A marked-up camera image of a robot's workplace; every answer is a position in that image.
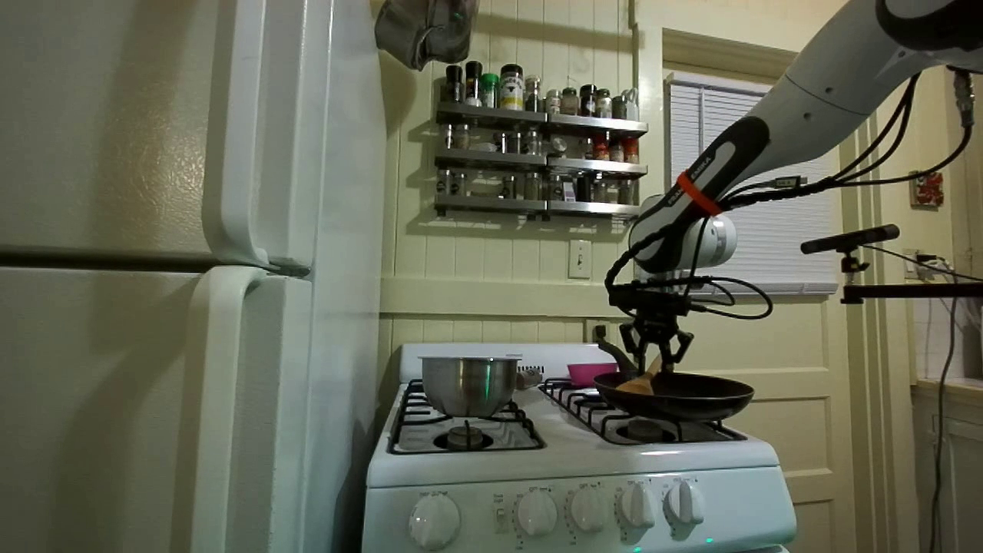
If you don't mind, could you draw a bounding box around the white fridge door handle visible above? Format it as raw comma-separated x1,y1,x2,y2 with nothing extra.
183,261,315,553

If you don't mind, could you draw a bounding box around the orange arm strap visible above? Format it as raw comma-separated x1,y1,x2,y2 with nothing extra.
672,173,725,219

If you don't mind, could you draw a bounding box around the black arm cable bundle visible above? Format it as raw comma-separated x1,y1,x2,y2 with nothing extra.
714,64,976,208

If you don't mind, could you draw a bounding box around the white side cabinet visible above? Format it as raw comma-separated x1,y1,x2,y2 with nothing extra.
909,375,983,553

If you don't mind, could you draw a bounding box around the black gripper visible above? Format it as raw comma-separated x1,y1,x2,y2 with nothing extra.
614,304,698,378

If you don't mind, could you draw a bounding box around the white stove knob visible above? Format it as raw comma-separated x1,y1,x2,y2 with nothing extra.
405,492,465,553
514,484,561,545
564,482,612,542
661,476,708,542
614,478,661,545

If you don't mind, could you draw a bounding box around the stainless steel pot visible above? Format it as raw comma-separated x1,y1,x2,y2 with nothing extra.
417,353,526,422

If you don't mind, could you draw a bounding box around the black looped gripper cable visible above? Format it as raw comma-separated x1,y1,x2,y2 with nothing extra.
603,253,776,322

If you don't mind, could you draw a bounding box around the pink bowl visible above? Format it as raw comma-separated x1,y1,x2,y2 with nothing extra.
564,360,619,390

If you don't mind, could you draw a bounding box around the black burner grate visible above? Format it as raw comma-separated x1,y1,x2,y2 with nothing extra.
388,375,551,459
537,375,748,448

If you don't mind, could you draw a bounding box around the white wall light switch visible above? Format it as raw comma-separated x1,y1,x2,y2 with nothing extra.
564,238,595,282

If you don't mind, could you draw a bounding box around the white gas stove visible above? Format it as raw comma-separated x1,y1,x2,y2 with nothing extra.
359,340,801,553

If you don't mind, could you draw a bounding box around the dark spice jar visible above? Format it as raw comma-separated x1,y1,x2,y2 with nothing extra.
465,57,486,111
443,62,468,109

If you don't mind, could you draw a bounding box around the white freezer door handle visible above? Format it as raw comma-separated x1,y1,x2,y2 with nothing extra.
199,0,338,275

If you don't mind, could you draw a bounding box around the large white spice jar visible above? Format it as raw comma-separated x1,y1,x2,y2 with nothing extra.
498,62,529,114

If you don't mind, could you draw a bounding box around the white refrigerator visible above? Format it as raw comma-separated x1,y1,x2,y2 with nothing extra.
0,0,389,553

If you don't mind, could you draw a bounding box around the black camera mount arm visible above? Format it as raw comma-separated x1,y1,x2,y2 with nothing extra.
835,248,983,307

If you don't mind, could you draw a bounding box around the black hanging cable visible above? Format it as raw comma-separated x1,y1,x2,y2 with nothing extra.
920,295,962,553

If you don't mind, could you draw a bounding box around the black bar stereo camera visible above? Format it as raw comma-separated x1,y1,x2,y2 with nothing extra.
799,220,906,257

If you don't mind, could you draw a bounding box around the white window blind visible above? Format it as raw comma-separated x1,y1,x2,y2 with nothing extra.
664,73,844,300

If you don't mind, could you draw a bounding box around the black frying pan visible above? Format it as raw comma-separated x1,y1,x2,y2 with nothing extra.
592,338,757,426

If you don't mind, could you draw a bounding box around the cream panelled door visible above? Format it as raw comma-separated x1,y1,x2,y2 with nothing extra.
637,29,896,553

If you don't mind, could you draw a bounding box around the metal wall spice rack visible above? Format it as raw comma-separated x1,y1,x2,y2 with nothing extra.
432,96,651,220

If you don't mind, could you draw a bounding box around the orange wall plaque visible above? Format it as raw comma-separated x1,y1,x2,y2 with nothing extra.
906,167,949,216

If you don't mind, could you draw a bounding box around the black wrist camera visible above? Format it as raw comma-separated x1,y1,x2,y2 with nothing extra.
612,280,720,309

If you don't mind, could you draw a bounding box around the grey folded cloth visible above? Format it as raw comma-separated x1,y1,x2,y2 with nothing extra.
370,0,478,73

